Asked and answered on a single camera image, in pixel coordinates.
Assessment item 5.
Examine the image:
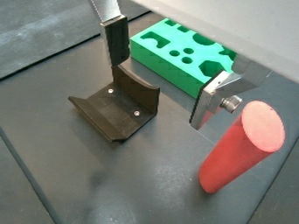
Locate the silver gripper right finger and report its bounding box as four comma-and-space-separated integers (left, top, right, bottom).
190, 55, 271, 130

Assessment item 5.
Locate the gripper silver and black left finger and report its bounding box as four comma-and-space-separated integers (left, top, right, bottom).
88, 0, 130, 67

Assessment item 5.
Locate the red oval peg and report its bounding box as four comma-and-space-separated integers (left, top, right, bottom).
199, 101, 286, 193

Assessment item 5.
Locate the green shape sorting board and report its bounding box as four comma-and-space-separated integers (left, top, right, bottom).
131, 18, 236, 98

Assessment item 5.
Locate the black curved holder stand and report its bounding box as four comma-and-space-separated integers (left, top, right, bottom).
69, 66, 160, 142

